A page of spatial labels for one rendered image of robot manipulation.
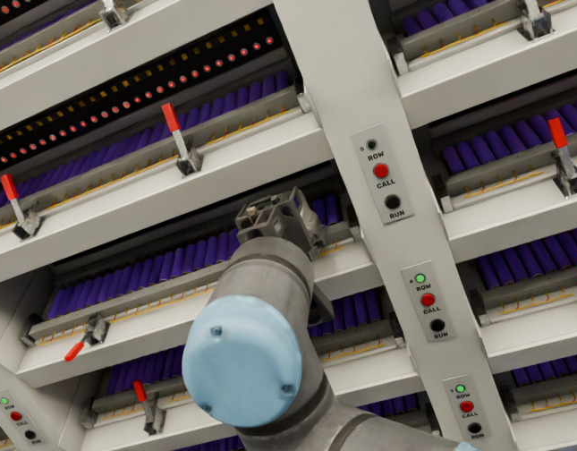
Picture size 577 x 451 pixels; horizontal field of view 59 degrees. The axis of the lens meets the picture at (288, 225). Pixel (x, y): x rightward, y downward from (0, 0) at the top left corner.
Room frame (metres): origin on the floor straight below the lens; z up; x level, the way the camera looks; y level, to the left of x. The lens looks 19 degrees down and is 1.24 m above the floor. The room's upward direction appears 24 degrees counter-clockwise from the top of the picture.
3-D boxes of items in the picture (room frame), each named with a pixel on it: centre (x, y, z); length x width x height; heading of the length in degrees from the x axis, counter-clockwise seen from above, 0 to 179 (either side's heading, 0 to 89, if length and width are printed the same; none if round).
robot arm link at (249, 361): (0.38, 0.07, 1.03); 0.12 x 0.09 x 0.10; 165
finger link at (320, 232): (0.59, -0.02, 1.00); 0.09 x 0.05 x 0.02; 160
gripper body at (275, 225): (0.54, 0.02, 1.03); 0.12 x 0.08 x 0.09; 165
